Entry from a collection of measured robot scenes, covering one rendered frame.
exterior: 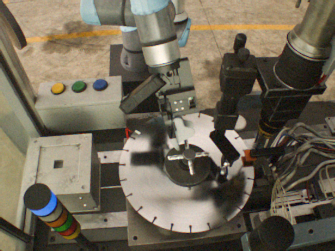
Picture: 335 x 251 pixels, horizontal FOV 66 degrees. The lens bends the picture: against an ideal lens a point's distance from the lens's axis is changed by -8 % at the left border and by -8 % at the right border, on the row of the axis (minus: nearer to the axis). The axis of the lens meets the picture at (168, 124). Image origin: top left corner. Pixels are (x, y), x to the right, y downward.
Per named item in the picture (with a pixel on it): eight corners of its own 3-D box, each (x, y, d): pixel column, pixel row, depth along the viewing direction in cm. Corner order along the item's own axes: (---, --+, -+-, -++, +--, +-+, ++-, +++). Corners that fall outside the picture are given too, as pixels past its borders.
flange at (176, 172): (219, 170, 67) (221, 165, 65) (181, 194, 63) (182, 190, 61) (192, 138, 72) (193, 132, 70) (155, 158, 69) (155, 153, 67)
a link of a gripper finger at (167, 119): (176, 140, 61) (167, 104, 57) (169, 142, 61) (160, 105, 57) (175, 131, 65) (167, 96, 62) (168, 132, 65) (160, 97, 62)
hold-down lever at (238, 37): (234, 58, 43) (251, 57, 43) (230, 31, 46) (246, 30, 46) (232, 86, 50) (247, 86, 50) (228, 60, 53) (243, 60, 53)
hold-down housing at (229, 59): (211, 132, 59) (228, 59, 42) (210, 114, 61) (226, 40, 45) (236, 134, 59) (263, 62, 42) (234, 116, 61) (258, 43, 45)
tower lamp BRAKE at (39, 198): (29, 217, 41) (21, 210, 39) (32, 190, 44) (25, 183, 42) (55, 216, 42) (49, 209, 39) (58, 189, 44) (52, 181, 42)
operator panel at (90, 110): (48, 134, 96) (34, 107, 84) (52, 110, 102) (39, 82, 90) (126, 127, 98) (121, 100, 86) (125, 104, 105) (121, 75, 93)
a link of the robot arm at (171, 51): (140, 49, 53) (143, 43, 61) (146, 72, 55) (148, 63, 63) (178, 40, 53) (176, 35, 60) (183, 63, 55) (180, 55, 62)
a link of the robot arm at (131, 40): (125, 32, 115) (122, 3, 104) (157, 34, 114) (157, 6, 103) (119, 50, 108) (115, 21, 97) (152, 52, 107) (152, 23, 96)
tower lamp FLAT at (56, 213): (36, 222, 44) (29, 217, 42) (39, 198, 47) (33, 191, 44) (61, 221, 44) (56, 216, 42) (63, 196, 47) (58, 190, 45)
